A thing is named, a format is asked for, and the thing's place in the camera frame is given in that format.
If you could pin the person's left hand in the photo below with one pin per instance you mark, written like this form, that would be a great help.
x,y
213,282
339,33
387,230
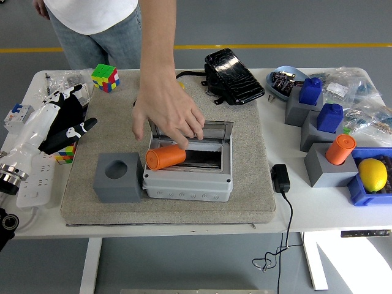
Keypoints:
x,y
165,110

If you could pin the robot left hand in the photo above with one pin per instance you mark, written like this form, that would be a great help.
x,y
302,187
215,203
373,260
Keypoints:
x,y
36,128

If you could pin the person's right hand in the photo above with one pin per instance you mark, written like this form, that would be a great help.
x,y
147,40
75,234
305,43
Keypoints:
x,y
40,7

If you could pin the orange cylinder battery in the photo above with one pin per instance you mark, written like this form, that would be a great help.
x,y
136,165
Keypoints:
x,y
340,150
165,156

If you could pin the transparent hinged box lid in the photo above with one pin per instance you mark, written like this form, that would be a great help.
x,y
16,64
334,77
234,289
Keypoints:
x,y
217,130

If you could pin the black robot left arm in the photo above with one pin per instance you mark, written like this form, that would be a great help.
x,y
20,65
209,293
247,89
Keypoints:
x,y
9,183

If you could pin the grey electrical box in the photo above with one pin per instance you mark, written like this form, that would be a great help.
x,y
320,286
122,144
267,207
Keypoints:
x,y
186,190

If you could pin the blue block battery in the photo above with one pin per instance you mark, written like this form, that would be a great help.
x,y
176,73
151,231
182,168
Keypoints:
x,y
310,90
329,118

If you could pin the white circuit breaker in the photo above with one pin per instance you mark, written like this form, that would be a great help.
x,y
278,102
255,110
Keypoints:
x,y
16,118

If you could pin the colourful puzzle cube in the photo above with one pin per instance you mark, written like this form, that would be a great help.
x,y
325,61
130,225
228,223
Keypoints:
x,y
65,156
105,78

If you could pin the black cloth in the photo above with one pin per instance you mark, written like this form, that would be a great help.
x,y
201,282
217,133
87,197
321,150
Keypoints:
x,y
73,110

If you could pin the thin metal screwdriver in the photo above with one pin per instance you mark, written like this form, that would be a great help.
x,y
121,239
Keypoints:
x,y
47,84

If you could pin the white power strip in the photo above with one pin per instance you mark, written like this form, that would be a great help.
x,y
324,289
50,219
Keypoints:
x,y
36,186

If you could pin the white plug packet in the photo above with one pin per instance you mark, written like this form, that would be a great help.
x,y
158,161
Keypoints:
x,y
86,96

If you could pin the clear bags of screws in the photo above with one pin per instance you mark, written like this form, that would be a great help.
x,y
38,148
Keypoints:
x,y
71,80

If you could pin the person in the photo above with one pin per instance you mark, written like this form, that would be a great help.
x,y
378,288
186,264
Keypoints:
x,y
92,46

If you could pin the black glossy pouch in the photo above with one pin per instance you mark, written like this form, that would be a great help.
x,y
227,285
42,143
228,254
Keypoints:
x,y
235,79

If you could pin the grey holder block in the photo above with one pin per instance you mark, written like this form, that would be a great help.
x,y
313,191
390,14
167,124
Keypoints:
x,y
309,134
119,190
324,174
294,110

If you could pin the grey-brown mat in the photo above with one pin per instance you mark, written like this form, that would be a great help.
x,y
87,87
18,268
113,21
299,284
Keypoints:
x,y
199,211

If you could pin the light blue bowl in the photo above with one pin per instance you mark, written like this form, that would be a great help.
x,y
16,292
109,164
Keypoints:
x,y
271,87

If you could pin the dark small components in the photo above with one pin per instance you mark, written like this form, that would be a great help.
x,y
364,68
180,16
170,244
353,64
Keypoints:
x,y
283,81

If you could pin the black power adapter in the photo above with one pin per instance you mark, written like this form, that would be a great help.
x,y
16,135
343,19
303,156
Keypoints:
x,y
280,179

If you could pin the white table leg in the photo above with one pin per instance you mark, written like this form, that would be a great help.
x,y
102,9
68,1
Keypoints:
x,y
90,266
315,269

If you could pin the green plastic piece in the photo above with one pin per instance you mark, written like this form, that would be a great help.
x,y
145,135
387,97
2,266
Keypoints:
x,y
346,130

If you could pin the clear bags of components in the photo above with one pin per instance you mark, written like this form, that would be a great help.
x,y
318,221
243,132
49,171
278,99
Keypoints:
x,y
361,92

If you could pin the blue plastic bin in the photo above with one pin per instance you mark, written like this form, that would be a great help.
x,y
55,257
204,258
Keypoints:
x,y
358,193

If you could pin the yellow lemon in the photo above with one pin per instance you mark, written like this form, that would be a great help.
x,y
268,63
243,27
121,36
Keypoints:
x,y
372,174

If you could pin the black table control panel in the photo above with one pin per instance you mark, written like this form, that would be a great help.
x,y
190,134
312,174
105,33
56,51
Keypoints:
x,y
366,233

